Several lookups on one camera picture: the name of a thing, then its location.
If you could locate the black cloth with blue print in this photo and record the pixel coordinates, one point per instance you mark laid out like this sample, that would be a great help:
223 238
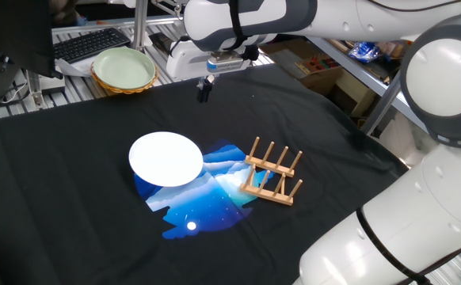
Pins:
56 178

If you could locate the blue plastic bag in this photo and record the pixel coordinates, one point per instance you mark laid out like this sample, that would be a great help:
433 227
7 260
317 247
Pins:
364 51

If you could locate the colourful block toy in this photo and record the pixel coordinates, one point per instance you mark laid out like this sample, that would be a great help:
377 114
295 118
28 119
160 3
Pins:
317 64

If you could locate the silver shelf rail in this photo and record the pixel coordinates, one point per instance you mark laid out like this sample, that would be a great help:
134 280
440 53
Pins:
357 71

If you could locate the wooden dish rack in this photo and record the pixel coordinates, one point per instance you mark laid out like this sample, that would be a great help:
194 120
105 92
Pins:
270 178

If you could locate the aluminium upright post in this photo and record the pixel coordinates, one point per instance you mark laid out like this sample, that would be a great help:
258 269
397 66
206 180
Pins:
140 23

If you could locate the black keyboard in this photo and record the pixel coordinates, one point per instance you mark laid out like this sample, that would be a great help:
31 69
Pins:
88 43

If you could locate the white paper sheet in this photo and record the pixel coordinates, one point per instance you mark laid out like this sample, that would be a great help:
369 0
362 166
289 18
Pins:
72 68

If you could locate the silver wrist camera blue ends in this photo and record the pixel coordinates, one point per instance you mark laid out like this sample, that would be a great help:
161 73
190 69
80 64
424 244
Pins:
224 63

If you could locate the black smartphone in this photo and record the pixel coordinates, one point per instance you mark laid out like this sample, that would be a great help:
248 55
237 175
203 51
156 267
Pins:
159 39

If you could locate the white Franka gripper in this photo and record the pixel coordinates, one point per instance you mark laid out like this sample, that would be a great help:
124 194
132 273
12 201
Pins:
183 59

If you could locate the pale green plate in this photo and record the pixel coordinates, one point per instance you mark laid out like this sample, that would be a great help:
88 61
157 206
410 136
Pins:
123 67

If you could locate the white round plate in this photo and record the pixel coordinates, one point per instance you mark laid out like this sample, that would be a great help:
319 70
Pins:
166 159

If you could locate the cardboard box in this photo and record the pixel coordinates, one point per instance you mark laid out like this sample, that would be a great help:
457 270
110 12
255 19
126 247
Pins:
286 53

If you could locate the black monitor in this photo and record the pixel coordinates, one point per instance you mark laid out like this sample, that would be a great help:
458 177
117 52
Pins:
12 31

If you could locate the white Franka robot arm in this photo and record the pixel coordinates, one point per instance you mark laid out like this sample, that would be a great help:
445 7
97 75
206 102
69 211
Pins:
432 221

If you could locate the woven wicker basket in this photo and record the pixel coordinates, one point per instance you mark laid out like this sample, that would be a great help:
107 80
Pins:
127 91

